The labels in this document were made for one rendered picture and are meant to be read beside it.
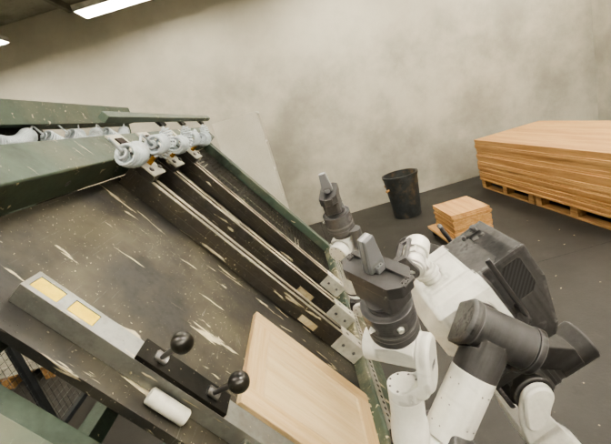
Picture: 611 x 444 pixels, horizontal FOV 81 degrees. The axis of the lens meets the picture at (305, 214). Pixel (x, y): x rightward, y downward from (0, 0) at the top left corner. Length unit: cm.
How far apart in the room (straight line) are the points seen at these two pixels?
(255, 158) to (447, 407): 416
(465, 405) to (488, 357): 10
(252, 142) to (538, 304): 406
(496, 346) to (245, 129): 420
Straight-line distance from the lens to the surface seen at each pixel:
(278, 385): 101
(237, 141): 472
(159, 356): 74
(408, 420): 77
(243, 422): 81
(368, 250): 53
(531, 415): 126
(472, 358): 83
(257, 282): 131
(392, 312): 57
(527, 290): 102
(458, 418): 85
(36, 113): 190
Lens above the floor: 183
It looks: 15 degrees down
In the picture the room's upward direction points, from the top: 17 degrees counter-clockwise
